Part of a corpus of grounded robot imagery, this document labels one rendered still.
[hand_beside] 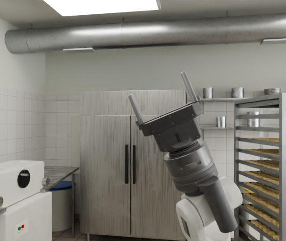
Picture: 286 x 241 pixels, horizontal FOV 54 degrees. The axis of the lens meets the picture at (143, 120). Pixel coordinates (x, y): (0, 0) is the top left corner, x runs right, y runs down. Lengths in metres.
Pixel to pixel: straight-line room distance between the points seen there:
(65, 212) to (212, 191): 4.15
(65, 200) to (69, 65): 2.20
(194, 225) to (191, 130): 0.18
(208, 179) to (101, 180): 3.28
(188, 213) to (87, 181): 3.33
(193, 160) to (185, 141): 0.04
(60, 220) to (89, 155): 1.28
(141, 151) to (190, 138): 3.07
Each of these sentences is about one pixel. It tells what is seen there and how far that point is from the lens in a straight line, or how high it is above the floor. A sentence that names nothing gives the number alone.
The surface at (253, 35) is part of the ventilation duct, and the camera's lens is 3.62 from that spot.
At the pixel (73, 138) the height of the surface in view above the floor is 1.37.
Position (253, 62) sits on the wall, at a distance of 4.60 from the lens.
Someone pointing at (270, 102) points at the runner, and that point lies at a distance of 2.02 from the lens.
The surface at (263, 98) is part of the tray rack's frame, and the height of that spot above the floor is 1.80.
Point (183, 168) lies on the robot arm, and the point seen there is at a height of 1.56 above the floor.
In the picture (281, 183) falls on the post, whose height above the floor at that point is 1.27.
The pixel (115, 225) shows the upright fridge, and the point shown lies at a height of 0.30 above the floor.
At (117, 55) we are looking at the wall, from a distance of 4.70.
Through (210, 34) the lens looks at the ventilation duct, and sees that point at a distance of 3.54.
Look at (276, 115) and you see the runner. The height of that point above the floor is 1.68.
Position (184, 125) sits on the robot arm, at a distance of 0.52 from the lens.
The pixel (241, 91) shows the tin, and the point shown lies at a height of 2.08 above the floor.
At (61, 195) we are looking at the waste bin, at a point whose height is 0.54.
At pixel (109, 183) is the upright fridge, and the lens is 3.75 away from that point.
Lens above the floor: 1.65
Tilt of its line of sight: level
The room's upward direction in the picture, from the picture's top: straight up
